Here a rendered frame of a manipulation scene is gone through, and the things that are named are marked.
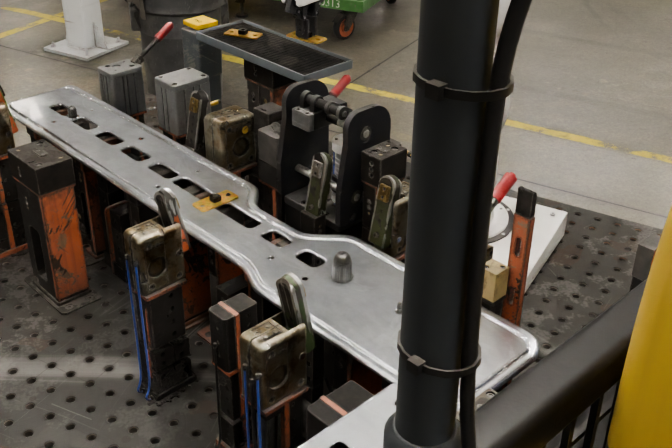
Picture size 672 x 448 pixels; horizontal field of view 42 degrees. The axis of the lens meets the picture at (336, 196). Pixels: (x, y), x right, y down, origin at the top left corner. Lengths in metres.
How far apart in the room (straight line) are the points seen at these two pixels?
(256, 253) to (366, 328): 0.27
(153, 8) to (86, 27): 1.14
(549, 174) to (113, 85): 2.38
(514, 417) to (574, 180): 3.62
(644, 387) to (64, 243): 1.57
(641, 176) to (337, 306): 2.90
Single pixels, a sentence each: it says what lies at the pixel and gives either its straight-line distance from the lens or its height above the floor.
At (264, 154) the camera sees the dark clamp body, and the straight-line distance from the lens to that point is 1.75.
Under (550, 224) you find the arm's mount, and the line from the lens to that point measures 2.11.
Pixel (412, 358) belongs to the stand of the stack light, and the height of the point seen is 1.62.
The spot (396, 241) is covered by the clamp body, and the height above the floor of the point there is 0.99.
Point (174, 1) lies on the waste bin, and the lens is 4.29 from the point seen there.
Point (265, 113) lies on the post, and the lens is 1.77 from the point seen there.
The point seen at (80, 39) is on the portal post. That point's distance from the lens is 5.45.
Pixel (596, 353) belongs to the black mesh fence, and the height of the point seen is 1.55.
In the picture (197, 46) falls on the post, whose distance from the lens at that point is 2.10.
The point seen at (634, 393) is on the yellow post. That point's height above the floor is 1.55.
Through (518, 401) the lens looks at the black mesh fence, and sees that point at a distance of 0.40.
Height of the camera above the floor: 1.81
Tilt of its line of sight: 29 degrees down
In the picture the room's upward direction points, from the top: 1 degrees clockwise
